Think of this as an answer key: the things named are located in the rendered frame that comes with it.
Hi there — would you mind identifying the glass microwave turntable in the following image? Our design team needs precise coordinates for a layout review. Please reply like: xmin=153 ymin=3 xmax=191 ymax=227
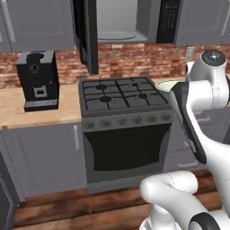
xmin=97 ymin=31 xmax=137 ymax=41

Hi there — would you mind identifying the grey drawer front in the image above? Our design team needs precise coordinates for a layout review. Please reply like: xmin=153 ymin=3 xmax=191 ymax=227
xmin=163 ymin=115 xmax=201 ymax=173
xmin=171 ymin=107 xmax=230 ymax=145

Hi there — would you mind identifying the grey stove with gas hob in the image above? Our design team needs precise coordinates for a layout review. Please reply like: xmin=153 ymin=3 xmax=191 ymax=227
xmin=77 ymin=76 xmax=175 ymax=193

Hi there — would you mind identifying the grey microwave oven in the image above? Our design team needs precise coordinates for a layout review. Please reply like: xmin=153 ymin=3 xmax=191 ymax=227
xmin=73 ymin=0 xmax=182 ymax=45

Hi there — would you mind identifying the dark grey appliance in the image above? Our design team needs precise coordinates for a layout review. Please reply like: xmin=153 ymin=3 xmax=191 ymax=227
xmin=0 ymin=152 xmax=21 ymax=230

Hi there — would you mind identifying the grey wall cupboard door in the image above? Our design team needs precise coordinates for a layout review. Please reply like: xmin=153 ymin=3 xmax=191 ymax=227
xmin=174 ymin=0 xmax=224 ymax=47
xmin=0 ymin=5 xmax=13 ymax=53
xmin=220 ymin=0 xmax=230 ymax=45
xmin=4 ymin=0 xmax=75 ymax=53

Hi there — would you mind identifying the black microwave door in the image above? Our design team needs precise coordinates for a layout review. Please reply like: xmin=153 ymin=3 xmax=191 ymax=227
xmin=73 ymin=0 xmax=100 ymax=76

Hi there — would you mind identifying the pale green bowl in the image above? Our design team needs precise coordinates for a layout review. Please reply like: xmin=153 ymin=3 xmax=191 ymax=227
xmin=157 ymin=79 xmax=186 ymax=93

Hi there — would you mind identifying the grey base cupboard door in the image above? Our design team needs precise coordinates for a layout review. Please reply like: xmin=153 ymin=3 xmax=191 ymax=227
xmin=0 ymin=122 xmax=88 ymax=199

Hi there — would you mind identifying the grey wall socket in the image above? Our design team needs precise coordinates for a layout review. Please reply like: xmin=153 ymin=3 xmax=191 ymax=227
xmin=186 ymin=46 xmax=195 ymax=58

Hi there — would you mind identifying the silver cupboard door handle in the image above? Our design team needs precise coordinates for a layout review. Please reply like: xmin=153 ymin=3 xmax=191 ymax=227
xmin=73 ymin=124 xmax=81 ymax=151
xmin=220 ymin=8 xmax=230 ymax=38
xmin=2 ymin=0 xmax=17 ymax=43

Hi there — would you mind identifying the black glass oven door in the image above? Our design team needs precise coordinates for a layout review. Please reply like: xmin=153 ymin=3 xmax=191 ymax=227
xmin=83 ymin=122 xmax=173 ymax=184

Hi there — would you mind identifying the black coffee machine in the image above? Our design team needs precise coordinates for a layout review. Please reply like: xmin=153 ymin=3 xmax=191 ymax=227
xmin=15 ymin=50 xmax=60 ymax=113

